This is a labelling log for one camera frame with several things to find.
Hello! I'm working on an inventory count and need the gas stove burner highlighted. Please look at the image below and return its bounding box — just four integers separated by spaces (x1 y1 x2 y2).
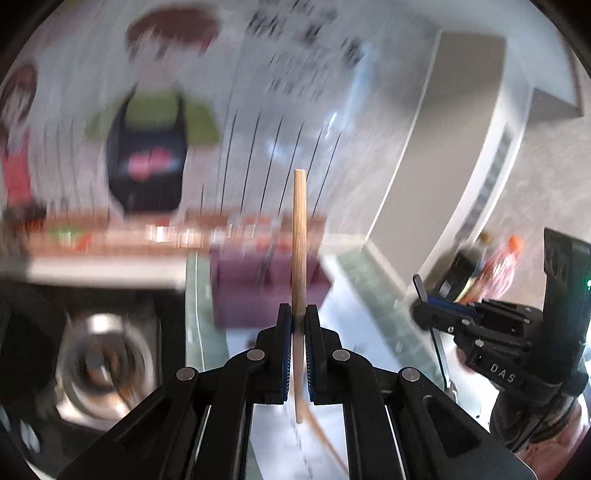
58 313 155 418

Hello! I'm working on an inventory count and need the wooden chopstick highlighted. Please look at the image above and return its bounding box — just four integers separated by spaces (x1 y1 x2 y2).
293 169 307 424

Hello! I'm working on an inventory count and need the person's right forearm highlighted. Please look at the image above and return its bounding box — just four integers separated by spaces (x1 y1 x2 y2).
488 382 591 468

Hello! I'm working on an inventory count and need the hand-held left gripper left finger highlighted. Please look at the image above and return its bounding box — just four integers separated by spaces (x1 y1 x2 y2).
58 304 296 480

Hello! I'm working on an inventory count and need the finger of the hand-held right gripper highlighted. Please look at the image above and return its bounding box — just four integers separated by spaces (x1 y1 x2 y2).
412 302 536 365
427 295 542 325

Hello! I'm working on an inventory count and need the green white printed table mat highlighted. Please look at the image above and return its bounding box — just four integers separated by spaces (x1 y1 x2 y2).
185 249 467 480

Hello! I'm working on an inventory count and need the white wall vent grille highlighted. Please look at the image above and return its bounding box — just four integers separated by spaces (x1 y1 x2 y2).
465 128 514 241

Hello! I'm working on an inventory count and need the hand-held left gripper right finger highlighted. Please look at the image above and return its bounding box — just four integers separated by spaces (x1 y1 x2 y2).
304 305 537 480

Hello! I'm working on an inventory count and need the dark soy sauce bottle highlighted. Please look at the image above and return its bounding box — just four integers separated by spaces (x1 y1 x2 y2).
442 232 491 302

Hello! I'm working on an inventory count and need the purple utensil container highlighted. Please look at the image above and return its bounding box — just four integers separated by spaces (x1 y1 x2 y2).
210 251 333 329

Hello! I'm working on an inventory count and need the orange capped chili bottle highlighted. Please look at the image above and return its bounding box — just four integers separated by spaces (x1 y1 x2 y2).
475 234 526 302

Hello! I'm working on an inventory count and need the black gas stove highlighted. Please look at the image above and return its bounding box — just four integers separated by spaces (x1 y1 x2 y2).
0 277 188 462

